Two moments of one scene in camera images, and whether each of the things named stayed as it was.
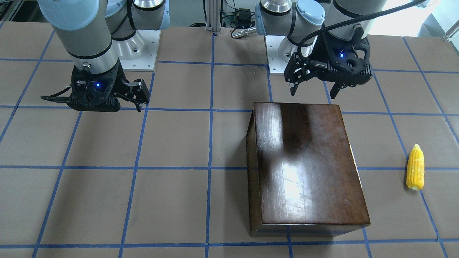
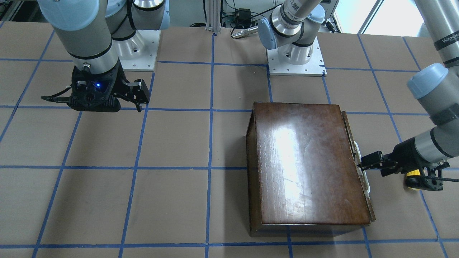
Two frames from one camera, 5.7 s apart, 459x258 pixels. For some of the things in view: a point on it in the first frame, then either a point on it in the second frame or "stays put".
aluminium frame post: x=213 y=10 stays put
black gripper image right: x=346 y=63 → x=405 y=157
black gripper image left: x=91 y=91 stays put
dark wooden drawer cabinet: x=302 y=180 stays put
